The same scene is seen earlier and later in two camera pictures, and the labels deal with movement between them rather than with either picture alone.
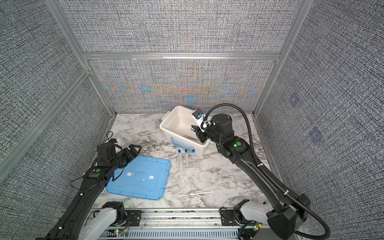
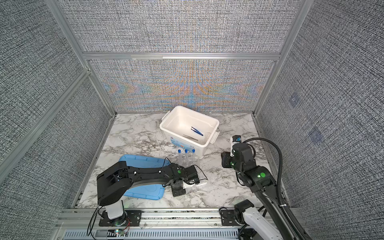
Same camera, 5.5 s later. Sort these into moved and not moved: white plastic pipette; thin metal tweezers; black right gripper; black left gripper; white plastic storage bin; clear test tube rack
Moved: black right gripper; black left gripper; white plastic pipette
Not moved: clear test tube rack; white plastic storage bin; thin metal tweezers
